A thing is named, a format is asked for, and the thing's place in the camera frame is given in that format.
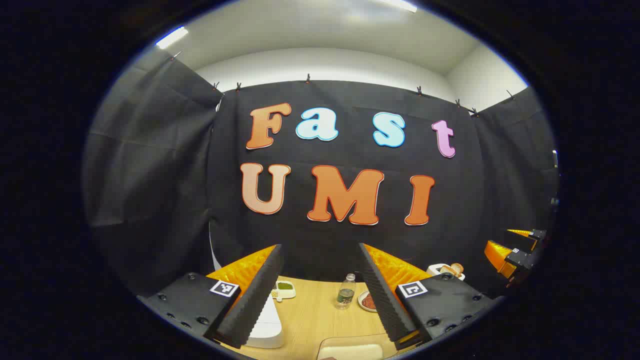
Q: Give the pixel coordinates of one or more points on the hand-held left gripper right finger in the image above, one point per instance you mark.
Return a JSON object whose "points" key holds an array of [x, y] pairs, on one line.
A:
{"points": [[382, 305]]}

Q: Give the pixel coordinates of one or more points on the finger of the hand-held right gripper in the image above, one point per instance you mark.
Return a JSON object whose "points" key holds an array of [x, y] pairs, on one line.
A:
{"points": [[539, 235], [522, 260]]}

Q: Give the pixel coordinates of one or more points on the clear plastic water bottle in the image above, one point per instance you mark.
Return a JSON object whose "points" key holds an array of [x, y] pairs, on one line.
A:
{"points": [[345, 292]]}

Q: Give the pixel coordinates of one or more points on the white divided condiment dish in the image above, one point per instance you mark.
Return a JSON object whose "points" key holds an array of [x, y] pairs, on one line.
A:
{"points": [[285, 289]]}

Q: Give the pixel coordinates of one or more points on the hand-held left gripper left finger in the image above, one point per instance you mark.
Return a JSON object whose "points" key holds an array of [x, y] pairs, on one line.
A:
{"points": [[257, 305]]}

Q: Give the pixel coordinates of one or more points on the toasted bread slice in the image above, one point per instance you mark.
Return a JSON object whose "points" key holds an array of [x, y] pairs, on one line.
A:
{"points": [[457, 268], [446, 271]]}

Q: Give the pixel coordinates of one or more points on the white oval plate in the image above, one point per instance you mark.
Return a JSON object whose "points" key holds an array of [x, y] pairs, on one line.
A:
{"points": [[364, 302]]}

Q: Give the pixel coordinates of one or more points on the white toaster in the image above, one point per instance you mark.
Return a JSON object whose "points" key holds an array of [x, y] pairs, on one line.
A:
{"points": [[436, 270]]}

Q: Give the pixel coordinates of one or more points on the brown meat piece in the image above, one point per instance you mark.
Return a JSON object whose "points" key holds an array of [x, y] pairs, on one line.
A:
{"points": [[369, 301]]}

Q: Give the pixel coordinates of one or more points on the ceiling light strip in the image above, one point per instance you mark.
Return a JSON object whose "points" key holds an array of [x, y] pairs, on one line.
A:
{"points": [[171, 37]]}

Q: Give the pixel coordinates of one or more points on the white rice cooker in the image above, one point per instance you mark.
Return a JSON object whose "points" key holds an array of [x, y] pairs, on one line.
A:
{"points": [[267, 325]]}

